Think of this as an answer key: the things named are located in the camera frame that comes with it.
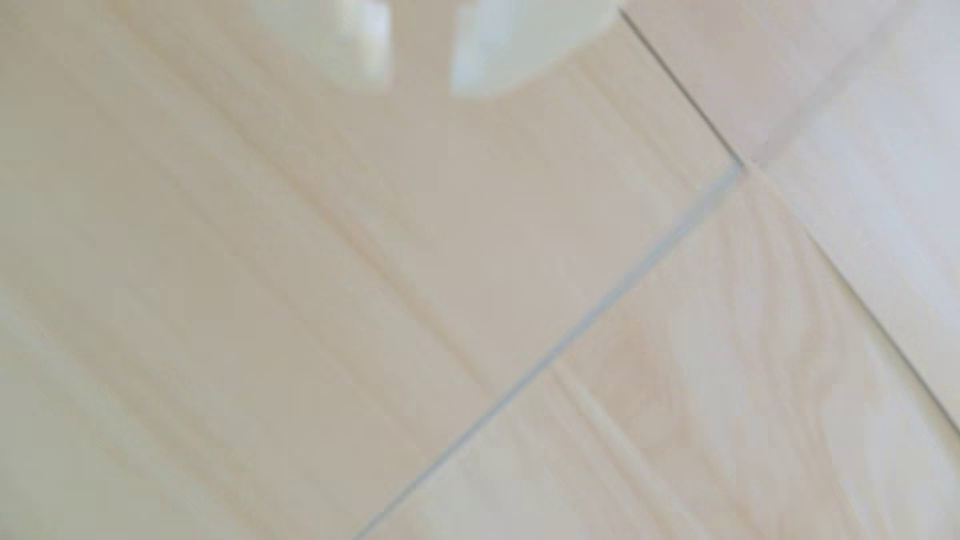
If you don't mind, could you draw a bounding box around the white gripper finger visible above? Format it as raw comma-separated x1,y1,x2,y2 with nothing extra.
251,0,393,91
450,0,624,99

